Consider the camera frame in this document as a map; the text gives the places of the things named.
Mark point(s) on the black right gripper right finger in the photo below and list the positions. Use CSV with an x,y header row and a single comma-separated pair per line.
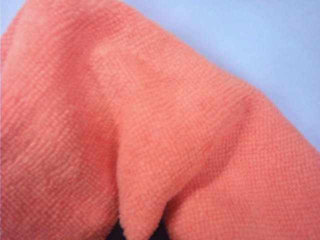
x,y
160,228

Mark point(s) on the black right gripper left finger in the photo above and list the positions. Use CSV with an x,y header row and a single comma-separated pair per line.
x,y
115,231

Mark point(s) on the orange microfibre rag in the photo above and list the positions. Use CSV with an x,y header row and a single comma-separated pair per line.
x,y
140,120

